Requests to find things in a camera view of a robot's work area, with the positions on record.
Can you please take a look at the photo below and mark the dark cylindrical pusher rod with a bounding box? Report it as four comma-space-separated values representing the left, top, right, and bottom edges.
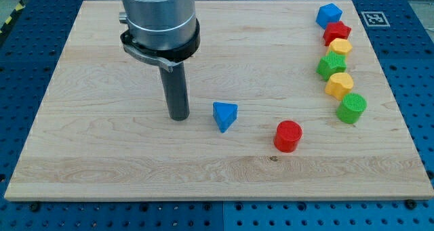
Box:
159, 62, 190, 121

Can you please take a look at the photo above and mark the black end effector mount ring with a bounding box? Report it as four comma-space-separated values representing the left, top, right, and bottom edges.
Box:
120, 19, 201, 72

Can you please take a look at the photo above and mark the blue triangle block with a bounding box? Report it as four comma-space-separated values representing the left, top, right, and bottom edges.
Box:
213, 102, 238, 133

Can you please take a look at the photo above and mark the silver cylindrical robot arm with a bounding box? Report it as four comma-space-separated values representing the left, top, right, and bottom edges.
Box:
119, 0, 200, 121

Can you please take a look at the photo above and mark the wooden board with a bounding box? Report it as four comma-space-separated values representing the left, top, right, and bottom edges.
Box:
5, 0, 433, 202

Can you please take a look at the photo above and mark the red cylinder block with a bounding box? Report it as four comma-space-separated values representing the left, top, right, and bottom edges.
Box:
273, 120, 302, 153

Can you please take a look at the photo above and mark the yellow black hazard tape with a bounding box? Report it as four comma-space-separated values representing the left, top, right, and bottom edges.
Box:
1, 0, 26, 36

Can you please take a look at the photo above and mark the green star block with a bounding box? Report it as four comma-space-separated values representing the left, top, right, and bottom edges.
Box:
316, 51, 347, 81

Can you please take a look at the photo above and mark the yellow heart block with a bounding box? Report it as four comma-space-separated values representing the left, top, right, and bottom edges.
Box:
325, 72, 354, 101

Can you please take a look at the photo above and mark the blue cube block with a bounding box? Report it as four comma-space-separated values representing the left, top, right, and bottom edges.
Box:
316, 3, 342, 30

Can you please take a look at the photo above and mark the yellow hexagon block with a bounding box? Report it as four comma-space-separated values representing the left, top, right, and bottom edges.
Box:
326, 38, 353, 56

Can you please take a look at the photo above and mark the red star block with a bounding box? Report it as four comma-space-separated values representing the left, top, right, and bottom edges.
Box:
323, 21, 352, 46

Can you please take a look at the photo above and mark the green cylinder block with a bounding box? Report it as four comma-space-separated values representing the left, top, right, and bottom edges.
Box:
336, 93, 367, 124

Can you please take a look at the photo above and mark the white fiducial marker tag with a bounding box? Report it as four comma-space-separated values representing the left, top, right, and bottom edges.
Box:
361, 11, 390, 27

